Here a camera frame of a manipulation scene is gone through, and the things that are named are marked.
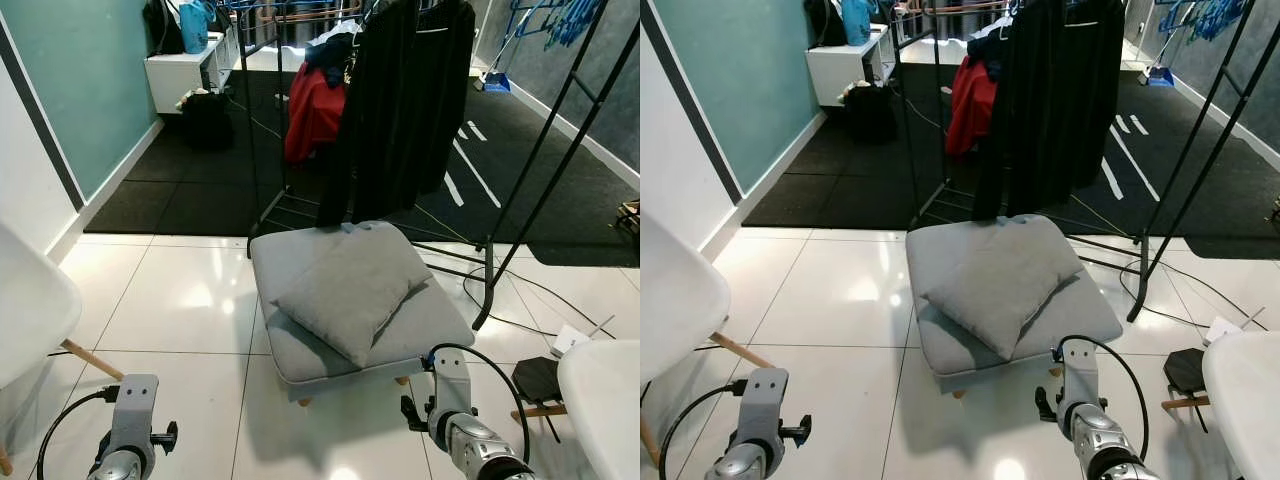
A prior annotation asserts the grey square pillow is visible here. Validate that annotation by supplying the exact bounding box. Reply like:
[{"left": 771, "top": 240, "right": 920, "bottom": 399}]
[
  {"left": 272, "top": 221, "right": 434, "bottom": 368},
  {"left": 920, "top": 214, "right": 1084, "bottom": 362}
]

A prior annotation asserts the grey cushioned ottoman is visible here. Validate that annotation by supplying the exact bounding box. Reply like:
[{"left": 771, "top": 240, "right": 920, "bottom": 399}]
[
  {"left": 249, "top": 222, "right": 477, "bottom": 408},
  {"left": 905, "top": 215, "right": 1124, "bottom": 399}
]

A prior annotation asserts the black hexagonal pad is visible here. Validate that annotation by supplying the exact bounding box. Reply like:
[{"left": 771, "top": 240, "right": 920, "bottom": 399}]
[
  {"left": 1164, "top": 347, "right": 1209, "bottom": 393},
  {"left": 512, "top": 356, "right": 563, "bottom": 404}
]

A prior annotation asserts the black metal clothes rack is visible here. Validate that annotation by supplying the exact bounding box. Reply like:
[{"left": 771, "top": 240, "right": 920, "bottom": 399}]
[
  {"left": 890, "top": 0, "right": 1280, "bottom": 323},
  {"left": 232, "top": 0, "right": 641, "bottom": 331}
]

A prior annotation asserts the black rubber floor mat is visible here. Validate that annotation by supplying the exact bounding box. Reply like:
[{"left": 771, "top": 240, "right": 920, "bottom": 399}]
[
  {"left": 742, "top": 65, "right": 1280, "bottom": 261},
  {"left": 85, "top": 70, "right": 641, "bottom": 268}
]

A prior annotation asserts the black hanging garment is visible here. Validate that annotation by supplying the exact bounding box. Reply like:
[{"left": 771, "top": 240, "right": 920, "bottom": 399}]
[
  {"left": 318, "top": 0, "right": 477, "bottom": 229},
  {"left": 972, "top": 0, "right": 1126, "bottom": 223}
]

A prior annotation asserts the red hanging garment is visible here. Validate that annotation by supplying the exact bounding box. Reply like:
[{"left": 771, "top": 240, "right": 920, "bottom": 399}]
[
  {"left": 945, "top": 55, "right": 999, "bottom": 161},
  {"left": 284, "top": 62, "right": 348, "bottom": 165}
]

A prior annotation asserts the black boxy bag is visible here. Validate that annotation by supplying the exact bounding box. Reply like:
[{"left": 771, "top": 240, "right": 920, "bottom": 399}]
[
  {"left": 845, "top": 85, "right": 899, "bottom": 143},
  {"left": 180, "top": 90, "right": 236, "bottom": 153}
]

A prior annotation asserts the white low shelf cabinet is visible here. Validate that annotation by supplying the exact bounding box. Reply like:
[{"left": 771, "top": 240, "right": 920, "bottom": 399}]
[
  {"left": 144, "top": 25, "right": 241, "bottom": 114},
  {"left": 805, "top": 25, "right": 894, "bottom": 108}
]

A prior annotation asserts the dark blue garment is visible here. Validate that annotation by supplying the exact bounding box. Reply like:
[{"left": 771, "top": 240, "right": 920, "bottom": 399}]
[
  {"left": 305, "top": 33, "right": 356, "bottom": 89},
  {"left": 967, "top": 28, "right": 1011, "bottom": 71}
]

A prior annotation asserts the light blue bag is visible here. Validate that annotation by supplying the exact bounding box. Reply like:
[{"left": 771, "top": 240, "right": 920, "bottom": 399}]
[
  {"left": 840, "top": 0, "right": 876, "bottom": 47},
  {"left": 178, "top": 0, "right": 213, "bottom": 54}
]

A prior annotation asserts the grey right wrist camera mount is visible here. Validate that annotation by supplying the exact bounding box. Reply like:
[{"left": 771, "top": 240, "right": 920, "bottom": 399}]
[
  {"left": 1060, "top": 340, "right": 1101, "bottom": 406},
  {"left": 430, "top": 348, "right": 473, "bottom": 413}
]

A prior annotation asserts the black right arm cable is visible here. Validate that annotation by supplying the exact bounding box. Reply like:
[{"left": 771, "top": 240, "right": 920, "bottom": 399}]
[
  {"left": 1055, "top": 335, "right": 1151, "bottom": 461},
  {"left": 428, "top": 342, "right": 531, "bottom": 466}
]

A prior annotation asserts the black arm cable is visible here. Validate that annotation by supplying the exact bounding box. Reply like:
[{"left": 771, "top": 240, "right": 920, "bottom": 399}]
[
  {"left": 1055, "top": 335, "right": 1151, "bottom": 461},
  {"left": 37, "top": 388, "right": 121, "bottom": 480},
  {"left": 658, "top": 380, "right": 746, "bottom": 480},
  {"left": 428, "top": 342, "right": 531, "bottom": 466}
]

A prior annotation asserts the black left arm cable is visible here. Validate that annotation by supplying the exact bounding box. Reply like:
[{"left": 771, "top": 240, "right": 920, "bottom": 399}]
[
  {"left": 658, "top": 380, "right": 746, "bottom": 480},
  {"left": 37, "top": 388, "right": 121, "bottom": 480}
]

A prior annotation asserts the black bag with straps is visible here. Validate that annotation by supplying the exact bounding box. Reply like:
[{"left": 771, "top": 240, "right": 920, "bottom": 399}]
[
  {"left": 803, "top": 0, "right": 846, "bottom": 48},
  {"left": 142, "top": 0, "right": 186, "bottom": 56}
]

